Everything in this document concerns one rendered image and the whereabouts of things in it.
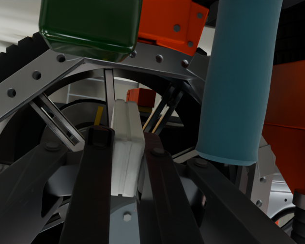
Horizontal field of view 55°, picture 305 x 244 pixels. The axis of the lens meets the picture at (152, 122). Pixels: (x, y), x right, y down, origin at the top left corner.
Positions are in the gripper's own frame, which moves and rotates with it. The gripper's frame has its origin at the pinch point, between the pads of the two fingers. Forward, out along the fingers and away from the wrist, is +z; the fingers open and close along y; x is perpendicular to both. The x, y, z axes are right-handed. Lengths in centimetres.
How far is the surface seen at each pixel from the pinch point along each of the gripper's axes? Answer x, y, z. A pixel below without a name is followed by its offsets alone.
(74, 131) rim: -15.1, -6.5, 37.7
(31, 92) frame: -6.1, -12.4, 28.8
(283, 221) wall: -580, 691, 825
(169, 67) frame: 0.5, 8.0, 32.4
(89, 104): -22, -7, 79
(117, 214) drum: -14.4, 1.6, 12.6
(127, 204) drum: -13.2, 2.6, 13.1
